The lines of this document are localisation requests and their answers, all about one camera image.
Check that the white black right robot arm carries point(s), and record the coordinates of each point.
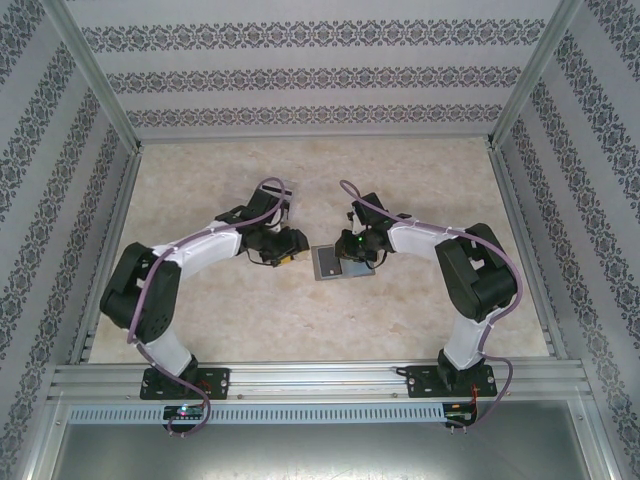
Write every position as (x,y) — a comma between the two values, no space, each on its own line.
(415,240)

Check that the grey metal sheet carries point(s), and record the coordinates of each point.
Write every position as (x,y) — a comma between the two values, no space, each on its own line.
(320,455)

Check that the aluminium frame post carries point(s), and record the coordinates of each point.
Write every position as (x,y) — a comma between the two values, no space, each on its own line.
(535,70)
(95,70)

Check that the aluminium mounting rail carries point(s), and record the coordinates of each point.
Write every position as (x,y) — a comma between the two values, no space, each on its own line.
(315,382)

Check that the aluminium side rail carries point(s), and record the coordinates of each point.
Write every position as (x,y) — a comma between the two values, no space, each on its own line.
(530,250)
(107,250)

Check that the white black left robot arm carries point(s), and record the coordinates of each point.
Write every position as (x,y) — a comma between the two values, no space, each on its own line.
(210,245)

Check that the grey leather card holder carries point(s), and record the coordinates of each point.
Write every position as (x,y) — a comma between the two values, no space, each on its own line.
(327,262)

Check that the light blue card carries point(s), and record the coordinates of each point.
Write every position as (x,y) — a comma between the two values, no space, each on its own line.
(360,270)

